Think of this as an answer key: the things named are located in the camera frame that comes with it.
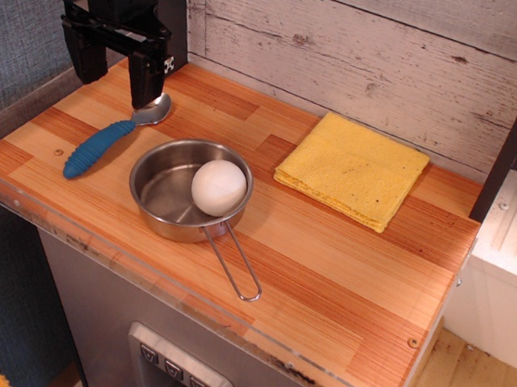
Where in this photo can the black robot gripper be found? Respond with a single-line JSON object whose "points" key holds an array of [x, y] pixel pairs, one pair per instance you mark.
{"points": [[90, 25]]}

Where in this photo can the stainless steel pot with handle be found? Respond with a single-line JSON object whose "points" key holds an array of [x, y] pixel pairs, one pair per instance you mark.
{"points": [[160, 183]]}

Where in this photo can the white ball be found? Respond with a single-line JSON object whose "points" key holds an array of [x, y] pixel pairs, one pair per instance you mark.
{"points": [[218, 187]]}

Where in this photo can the folded yellow cloth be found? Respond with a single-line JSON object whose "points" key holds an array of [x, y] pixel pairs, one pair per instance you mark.
{"points": [[353, 170]]}

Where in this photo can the clear acrylic edge guard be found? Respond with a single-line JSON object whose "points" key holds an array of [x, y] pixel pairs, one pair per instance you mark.
{"points": [[329, 303]]}

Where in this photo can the silver toy fridge cabinet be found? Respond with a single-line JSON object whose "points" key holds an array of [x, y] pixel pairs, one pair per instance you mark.
{"points": [[125, 337]]}

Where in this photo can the white toy sink counter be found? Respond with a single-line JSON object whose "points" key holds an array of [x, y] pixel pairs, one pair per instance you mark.
{"points": [[482, 307]]}

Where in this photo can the blue handled metal spoon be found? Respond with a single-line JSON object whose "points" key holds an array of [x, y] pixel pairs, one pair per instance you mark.
{"points": [[94, 147]]}

